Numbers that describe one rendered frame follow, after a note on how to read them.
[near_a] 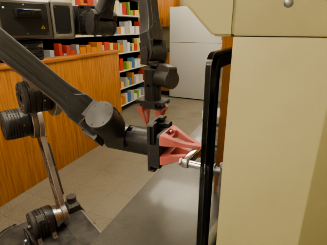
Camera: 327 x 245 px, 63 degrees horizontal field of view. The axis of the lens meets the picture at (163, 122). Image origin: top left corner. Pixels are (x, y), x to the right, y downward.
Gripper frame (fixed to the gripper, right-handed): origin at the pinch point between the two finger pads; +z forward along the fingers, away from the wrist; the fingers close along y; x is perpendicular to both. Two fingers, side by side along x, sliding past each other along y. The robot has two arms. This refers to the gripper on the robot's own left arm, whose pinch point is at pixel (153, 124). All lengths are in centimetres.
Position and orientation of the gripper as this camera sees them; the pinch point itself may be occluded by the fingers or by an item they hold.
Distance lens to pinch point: 94.6
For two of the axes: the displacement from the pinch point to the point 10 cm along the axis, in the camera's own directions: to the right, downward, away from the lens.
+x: 4.0, -3.1, 8.6
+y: 9.1, 1.4, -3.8
